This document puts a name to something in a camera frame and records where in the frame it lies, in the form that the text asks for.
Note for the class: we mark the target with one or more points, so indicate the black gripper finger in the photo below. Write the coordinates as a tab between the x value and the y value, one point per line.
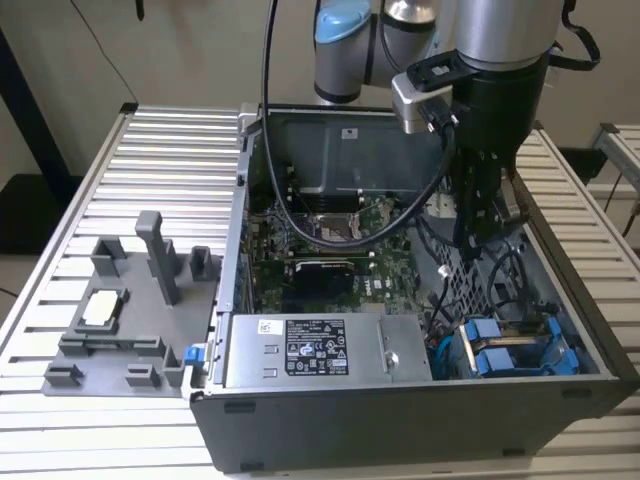
467	210
492	210

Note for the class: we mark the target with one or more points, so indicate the hard disk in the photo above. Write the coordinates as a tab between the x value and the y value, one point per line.
520	332

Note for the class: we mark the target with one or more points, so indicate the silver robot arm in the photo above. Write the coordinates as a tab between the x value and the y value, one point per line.
500	25

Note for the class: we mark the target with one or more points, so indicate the metal disk bay cage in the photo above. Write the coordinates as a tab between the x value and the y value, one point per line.
450	280

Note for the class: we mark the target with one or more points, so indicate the green motherboard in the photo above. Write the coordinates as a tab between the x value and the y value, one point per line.
390	280

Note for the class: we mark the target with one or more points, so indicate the CPU socket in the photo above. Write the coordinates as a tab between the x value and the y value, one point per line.
340	225

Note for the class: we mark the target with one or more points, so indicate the metal slat side table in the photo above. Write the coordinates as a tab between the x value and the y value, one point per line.
622	145

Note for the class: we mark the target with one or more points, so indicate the blue carrier in bay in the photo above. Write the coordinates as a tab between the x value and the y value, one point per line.
495	362

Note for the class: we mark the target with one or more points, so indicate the black graphics card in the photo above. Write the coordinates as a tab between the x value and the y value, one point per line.
320	285

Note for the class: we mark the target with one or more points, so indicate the black PC case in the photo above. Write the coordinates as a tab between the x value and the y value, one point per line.
380	430

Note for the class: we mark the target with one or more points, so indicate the silver power supply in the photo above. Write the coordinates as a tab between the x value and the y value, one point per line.
250	350

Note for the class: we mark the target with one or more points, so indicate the blue case latch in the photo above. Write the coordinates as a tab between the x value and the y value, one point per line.
192	355

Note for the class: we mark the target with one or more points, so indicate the grey parts rack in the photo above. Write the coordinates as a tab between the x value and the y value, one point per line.
150	320

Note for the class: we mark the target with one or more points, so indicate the silver CPU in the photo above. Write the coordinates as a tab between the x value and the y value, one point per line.
101	307

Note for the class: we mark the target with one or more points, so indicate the dark furniture panel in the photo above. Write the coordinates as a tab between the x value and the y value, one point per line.
30	150

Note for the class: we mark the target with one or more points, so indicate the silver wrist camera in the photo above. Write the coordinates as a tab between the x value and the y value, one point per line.
412	97

